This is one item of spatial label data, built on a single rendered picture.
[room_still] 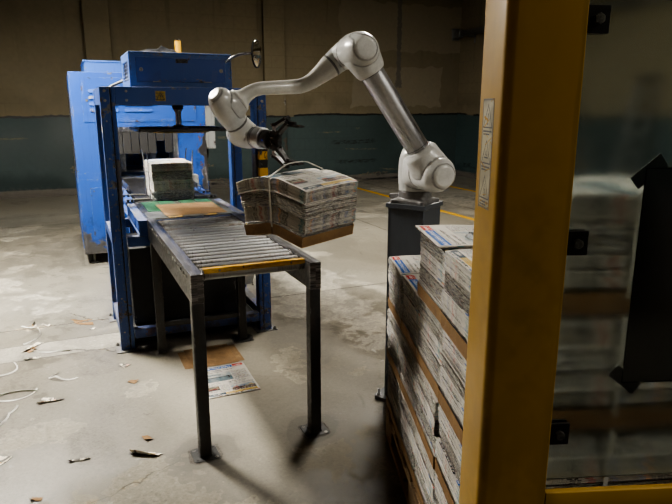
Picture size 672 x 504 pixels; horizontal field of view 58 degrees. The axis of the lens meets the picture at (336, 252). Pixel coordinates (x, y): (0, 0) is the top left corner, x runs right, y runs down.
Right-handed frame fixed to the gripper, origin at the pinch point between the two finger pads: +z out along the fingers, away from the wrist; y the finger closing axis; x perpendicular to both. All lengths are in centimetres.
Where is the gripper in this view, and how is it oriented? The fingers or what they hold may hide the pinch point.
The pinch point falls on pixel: (299, 144)
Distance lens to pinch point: 239.9
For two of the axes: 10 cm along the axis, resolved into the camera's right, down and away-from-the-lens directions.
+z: 7.4, 2.3, -6.3
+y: -0.3, 9.5, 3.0
